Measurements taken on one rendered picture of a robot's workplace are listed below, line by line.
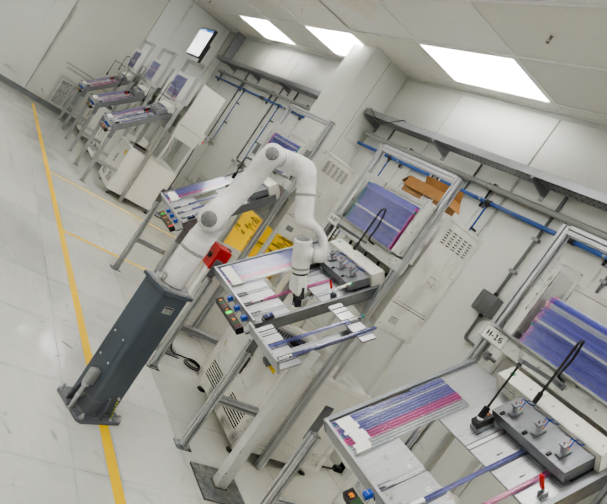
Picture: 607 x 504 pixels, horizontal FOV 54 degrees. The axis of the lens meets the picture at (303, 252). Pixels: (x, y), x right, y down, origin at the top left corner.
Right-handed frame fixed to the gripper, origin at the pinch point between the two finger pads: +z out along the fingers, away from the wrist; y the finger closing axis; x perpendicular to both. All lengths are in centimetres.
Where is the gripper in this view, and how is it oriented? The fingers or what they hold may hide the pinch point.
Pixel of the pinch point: (296, 301)
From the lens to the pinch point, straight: 274.9
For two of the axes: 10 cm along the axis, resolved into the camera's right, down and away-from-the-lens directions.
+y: 4.2, 3.9, -8.2
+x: 9.0, -0.8, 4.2
